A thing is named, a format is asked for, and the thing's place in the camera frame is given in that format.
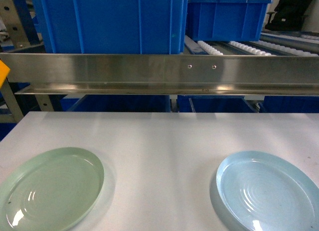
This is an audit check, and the yellow two-stud toy block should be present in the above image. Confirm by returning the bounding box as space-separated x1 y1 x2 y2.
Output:
0 60 10 88

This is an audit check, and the large blue bin on right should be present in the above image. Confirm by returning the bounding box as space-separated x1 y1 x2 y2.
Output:
186 0 272 41

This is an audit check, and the large blue bin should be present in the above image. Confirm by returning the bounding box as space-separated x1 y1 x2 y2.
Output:
32 0 187 54
186 0 272 41

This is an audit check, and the pale blue round plate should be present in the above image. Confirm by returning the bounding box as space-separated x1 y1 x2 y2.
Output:
215 151 319 231

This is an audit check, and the large blue bin on left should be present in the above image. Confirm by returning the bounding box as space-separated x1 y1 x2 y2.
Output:
32 0 187 54

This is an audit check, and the white roller conveyor track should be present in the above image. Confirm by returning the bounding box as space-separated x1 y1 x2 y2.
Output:
197 40 272 56

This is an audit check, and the pale green round plate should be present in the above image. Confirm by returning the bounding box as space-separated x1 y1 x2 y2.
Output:
0 147 104 231

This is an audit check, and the black bag in background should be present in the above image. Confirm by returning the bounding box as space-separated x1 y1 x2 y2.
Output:
265 0 313 31

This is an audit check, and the stainless steel shelf rail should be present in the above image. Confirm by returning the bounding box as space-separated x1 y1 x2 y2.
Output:
0 53 319 96

